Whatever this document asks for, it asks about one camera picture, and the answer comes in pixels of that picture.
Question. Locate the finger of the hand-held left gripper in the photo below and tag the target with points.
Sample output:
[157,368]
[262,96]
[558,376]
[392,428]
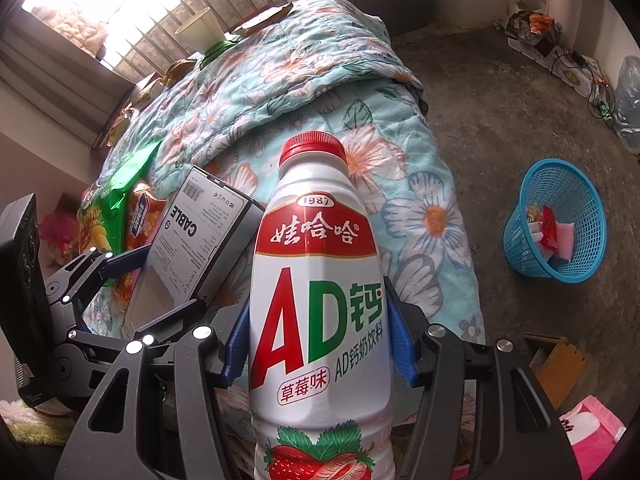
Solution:
[165,317]
[125,261]

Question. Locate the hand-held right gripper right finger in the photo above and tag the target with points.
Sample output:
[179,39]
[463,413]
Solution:
[402,347]

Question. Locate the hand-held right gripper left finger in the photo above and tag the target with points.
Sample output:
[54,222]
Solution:
[235,347]

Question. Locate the grey and white box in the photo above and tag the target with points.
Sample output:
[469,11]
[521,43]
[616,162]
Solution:
[200,240]

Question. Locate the white milk drink bottle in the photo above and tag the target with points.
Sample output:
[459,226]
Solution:
[320,310]

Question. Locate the blue plastic basket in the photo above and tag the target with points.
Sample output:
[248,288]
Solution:
[575,195]

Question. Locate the person's left forearm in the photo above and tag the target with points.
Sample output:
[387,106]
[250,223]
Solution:
[25,432]

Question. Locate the orange snack packet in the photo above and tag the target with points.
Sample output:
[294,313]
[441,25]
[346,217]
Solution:
[142,215]

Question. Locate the green snack bag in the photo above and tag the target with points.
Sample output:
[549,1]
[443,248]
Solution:
[120,190]

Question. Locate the pink mesh bag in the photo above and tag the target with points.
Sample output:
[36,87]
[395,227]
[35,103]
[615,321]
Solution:
[60,230]

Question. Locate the cardboard box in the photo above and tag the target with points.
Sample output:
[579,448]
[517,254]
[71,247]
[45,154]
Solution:
[560,370]

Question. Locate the grey curtain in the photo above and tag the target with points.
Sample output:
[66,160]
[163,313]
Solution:
[50,90]

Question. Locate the red wrapper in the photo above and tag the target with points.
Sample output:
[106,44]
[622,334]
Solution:
[548,225]

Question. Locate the pink and white packet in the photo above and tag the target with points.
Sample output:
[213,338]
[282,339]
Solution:
[565,241]

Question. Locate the pink towel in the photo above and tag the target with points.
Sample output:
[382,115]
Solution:
[595,440]

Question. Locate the white paper cup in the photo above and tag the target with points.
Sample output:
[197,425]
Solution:
[202,32]

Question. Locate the cream quilted coat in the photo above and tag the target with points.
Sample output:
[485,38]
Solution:
[70,20]

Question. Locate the floral blanket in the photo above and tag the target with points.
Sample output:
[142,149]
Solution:
[310,95]

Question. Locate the metal window railing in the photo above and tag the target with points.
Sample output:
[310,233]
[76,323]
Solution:
[165,15]

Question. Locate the brown snack packet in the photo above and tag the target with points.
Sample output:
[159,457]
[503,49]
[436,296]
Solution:
[265,20]

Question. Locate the dark snack bag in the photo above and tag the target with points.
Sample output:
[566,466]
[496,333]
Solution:
[532,30]

